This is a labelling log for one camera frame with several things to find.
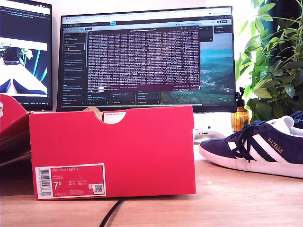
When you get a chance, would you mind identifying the red Nike shoebox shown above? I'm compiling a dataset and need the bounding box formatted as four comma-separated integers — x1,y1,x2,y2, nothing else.
28,105,197,201

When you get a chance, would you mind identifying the red Nike shoebox lid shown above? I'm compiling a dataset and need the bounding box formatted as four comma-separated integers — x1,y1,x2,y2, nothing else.
0,94,33,165

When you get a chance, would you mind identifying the large black computer monitor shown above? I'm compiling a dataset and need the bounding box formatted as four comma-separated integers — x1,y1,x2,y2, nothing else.
56,6,237,113

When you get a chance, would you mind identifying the white game controller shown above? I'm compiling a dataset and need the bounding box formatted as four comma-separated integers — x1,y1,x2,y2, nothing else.
193,127,227,144

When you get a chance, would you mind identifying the brown packing paper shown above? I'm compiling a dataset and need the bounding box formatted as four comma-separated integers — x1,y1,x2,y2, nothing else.
82,106,105,122

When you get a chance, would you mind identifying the amber pump bottle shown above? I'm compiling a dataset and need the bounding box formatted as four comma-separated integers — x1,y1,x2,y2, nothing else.
232,86,250,132

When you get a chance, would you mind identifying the small black computer monitor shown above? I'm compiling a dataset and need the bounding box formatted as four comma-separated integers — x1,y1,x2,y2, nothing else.
0,0,53,111

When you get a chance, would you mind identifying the green leafy houseplant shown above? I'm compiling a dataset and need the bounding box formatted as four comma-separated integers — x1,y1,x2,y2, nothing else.
235,0,303,123

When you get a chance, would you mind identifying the black table cable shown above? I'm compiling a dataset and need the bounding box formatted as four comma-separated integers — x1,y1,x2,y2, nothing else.
98,197,125,227

